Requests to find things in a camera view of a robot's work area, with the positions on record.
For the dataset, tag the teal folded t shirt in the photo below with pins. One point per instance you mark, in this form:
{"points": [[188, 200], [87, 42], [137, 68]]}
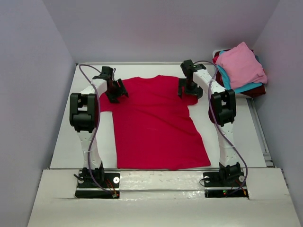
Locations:
{"points": [[237, 81]]}

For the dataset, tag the dark maroon folded t shirt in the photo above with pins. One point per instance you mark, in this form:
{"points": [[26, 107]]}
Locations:
{"points": [[239, 70]]}

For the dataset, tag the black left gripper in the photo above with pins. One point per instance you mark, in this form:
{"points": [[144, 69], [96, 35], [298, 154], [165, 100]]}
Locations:
{"points": [[111, 98]]}

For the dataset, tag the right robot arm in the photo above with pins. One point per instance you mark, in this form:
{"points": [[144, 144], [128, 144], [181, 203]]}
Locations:
{"points": [[222, 113]]}

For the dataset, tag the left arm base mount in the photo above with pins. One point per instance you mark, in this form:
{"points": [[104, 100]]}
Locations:
{"points": [[87, 189]]}

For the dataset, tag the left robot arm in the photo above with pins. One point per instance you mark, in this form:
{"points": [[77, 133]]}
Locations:
{"points": [[84, 117]]}

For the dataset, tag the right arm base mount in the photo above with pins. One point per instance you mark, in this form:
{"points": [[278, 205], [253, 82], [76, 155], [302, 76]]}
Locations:
{"points": [[214, 188]]}

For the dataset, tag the red folded t shirt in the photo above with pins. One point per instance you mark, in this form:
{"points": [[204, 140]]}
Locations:
{"points": [[221, 59]]}

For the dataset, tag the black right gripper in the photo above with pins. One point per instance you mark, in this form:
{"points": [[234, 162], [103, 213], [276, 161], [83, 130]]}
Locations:
{"points": [[198, 90]]}

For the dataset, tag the red t shirt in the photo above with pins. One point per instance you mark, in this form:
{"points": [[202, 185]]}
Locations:
{"points": [[221, 59], [153, 128]]}

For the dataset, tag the pink folded t shirt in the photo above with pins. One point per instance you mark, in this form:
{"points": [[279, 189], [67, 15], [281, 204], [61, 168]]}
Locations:
{"points": [[243, 61]]}

